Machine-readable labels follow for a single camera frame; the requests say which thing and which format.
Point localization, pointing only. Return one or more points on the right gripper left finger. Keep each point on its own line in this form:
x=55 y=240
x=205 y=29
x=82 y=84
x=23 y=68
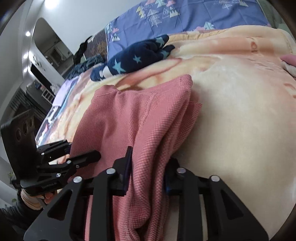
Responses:
x=83 y=210

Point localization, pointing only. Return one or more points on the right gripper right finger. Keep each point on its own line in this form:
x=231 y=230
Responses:
x=227 y=217

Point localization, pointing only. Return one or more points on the pink knit garment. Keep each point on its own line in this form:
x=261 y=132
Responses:
x=154 y=122

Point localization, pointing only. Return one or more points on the folded pink clothes stack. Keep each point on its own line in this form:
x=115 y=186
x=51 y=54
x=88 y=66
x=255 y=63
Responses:
x=288 y=62

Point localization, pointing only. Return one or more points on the left hand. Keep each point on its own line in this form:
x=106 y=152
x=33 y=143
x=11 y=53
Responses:
x=37 y=202

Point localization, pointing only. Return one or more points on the lavender printed bed cover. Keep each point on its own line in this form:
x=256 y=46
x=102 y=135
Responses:
x=58 y=106

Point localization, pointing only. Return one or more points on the cream peach plush blanket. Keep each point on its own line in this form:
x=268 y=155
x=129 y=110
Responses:
x=245 y=130

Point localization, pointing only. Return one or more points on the teal dark crumpled cloth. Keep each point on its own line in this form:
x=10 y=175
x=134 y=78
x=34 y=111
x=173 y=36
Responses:
x=77 y=68

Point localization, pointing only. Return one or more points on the dark patterned pillow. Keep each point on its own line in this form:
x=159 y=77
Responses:
x=97 y=44

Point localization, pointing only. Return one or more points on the navy star fleece garment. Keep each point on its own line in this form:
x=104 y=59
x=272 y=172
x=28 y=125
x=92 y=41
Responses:
x=135 y=57

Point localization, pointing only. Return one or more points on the blue tree print pillow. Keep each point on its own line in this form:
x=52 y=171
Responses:
x=150 y=19

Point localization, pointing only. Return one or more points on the green bed sheet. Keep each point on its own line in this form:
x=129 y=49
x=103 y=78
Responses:
x=273 y=16

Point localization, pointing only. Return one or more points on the black strap item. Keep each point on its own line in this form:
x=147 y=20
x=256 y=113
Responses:
x=80 y=52

